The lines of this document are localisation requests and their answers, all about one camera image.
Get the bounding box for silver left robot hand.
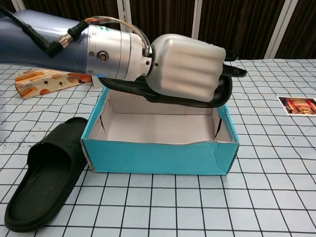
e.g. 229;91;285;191
144;34;248;102

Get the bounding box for black rubber slipper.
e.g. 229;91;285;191
4;117;89;230
100;74;233;109

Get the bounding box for light blue shoe box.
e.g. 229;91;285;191
80;85;239;176

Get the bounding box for orange biscuit box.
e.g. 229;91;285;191
14;70;93;100

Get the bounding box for photo postcard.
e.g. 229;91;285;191
276;96;316;116

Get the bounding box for blue checked tablecloth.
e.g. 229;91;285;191
0;58;316;237

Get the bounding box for white metal partition post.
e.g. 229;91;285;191
264;0;299;60
118;0;135;34
190;0;207;41

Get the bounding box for thin coloured wrist wires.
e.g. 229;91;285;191
83;16;152;54

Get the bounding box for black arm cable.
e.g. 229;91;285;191
0;0;82;59

